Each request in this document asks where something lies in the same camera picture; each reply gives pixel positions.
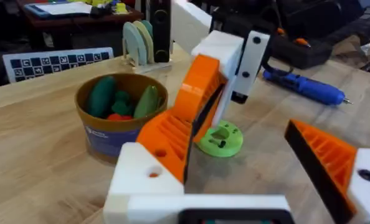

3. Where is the brown tub with toy vegetables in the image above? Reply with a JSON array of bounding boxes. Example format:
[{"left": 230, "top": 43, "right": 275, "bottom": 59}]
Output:
[{"left": 74, "top": 72, "right": 169, "bottom": 164}]

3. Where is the green disc with holes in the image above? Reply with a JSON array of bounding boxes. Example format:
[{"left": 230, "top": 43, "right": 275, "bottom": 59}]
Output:
[{"left": 195, "top": 119, "right": 244, "bottom": 158}]

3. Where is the blue electric screwdriver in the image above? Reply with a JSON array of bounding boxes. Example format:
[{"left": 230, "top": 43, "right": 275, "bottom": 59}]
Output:
[{"left": 262, "top": 67, "right": 354, "bottom": 106}]

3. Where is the white orange left gripper left finger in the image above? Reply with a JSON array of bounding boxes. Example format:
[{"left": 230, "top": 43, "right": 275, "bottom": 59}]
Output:
[{"left": 103, "top": 109, "right": 194, "bottom": 224}]

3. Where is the black tool case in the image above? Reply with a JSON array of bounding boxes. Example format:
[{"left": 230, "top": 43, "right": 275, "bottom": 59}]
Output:
[{"left": 267, "top": 28, "right": 334, "bottom": 70}]

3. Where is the dark brown desk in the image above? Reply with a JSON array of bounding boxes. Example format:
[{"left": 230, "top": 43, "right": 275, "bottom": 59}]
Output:
[{"left": 16, "top": 0, "right": 146, "bottom": 32}]

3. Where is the tall black upright plate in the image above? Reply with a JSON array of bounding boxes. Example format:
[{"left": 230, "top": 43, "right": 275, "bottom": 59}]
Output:
[{"left": 148, "top": 0, "right": 173, "bottom": 63}]

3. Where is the beige plate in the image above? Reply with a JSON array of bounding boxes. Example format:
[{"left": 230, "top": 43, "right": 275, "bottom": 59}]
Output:
[{"left": 132, "top": 20, "right": 155, "bottom": 65}]

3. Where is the white board with black squares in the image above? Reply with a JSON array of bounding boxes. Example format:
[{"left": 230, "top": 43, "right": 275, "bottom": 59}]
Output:
[{"left": 2, "top": 47, "right": 115, "bottom": 84}]

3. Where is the teal plate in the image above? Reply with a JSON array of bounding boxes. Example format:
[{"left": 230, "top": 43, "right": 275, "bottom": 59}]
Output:
[{"left": 140, "top": 19, "right": 154, "bottom": 39}]

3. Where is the small wooden peg rack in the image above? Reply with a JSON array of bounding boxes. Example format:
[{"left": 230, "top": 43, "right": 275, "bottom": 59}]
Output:
[{"left": 121, "top": 37, "right": 174, "bottom": 75}]

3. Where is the brown cardboard sheet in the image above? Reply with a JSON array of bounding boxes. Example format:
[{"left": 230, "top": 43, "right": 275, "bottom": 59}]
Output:
[{"left": 330, "top": 34, "right": 370, "bottom": 68}]

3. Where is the white orange left gripper right finger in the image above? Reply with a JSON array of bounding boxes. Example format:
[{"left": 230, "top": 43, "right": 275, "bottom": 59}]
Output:
[{"left": 284, "top": 119, "right": 370, "bottom": 224}]

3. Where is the pale blue plate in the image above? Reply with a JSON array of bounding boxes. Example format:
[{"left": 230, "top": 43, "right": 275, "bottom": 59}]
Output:
[{"left": 122, "top": 21, "right": 148, "bottom": 67}]

